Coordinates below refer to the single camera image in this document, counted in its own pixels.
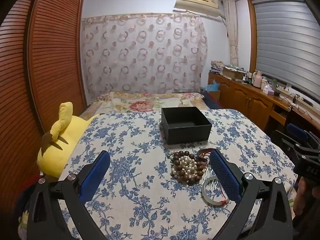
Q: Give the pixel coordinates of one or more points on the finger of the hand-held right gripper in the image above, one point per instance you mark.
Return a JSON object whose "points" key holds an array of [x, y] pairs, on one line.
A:
{"points": [[285, 142], [296, 130]]}

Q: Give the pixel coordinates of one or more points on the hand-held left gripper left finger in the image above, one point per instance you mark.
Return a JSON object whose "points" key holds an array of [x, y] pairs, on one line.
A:
{"points": [[96, 177]]}

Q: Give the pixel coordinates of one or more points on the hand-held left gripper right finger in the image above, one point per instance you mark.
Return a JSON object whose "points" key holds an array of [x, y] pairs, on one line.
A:
{"points": [[225, 177]]}

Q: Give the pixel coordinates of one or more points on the pale jade bangle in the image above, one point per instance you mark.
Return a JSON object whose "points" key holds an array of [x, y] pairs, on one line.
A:
{"points": [[214, 202]]}

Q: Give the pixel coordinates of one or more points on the dark red bangle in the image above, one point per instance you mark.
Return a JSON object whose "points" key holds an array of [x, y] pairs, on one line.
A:
{"points": [[203, 150]]}

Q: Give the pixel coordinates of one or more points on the black box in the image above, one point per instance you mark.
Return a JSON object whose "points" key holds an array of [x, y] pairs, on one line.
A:
{"points": [[185, 135]]}

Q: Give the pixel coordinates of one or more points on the person's right hand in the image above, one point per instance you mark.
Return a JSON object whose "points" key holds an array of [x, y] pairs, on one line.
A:
{"points": [[301, 197]]}

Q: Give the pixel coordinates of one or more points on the pink tissue box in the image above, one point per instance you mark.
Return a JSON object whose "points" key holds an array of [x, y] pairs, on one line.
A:
{"points": [[268, 90]]}

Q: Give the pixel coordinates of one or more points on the yellow plush toy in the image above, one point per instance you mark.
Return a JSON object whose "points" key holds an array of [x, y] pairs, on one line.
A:
{"points": [[65, 140]]}

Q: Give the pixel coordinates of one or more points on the blue floral blanket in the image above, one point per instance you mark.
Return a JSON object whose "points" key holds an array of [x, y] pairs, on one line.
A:
{"points": [[140, 200]]}

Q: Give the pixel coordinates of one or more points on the wooden sideboard cabinet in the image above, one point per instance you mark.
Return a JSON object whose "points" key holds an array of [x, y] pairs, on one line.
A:
{"points": [[250, 100]]}

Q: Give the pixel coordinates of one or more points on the pink thermos jug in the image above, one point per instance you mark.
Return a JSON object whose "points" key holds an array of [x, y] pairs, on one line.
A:
{"points": [[257, 80]]}

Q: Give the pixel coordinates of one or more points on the cardboard box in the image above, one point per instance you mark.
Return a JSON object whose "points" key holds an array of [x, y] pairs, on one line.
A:
{"points": [[233, 73]]}

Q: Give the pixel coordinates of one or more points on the pink floral bedsheet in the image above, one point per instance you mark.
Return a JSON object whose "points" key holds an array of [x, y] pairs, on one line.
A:
{"points": [[140, 105]]}

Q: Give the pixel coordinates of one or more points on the grey window blind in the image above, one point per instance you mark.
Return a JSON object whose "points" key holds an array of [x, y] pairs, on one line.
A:
{"points": [[287, 42]]}

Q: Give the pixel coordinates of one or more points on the light blue bag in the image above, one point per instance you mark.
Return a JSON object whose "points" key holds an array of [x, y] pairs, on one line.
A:
{"points": [[212, 86]]}

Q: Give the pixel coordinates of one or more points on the stack of folded cloths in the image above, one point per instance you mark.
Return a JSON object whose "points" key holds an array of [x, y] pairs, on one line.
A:
{"points": [[216, 67]]}

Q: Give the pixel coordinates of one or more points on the tied cream lace curtain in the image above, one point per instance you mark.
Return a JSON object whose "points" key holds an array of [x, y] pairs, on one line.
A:
{"points": [[232, 30]]}

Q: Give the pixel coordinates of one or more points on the brown louvered wardrobe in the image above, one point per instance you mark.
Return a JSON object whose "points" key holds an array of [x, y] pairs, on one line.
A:
{"points": [[55, 55]]}

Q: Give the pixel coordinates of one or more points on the sheer curtain with circle print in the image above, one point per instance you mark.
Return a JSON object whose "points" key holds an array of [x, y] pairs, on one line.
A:
{"points": [[142, 55]]}

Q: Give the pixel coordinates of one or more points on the beige air conditioner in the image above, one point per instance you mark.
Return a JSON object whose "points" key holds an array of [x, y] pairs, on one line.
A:
{"points": [[197, 2]]}

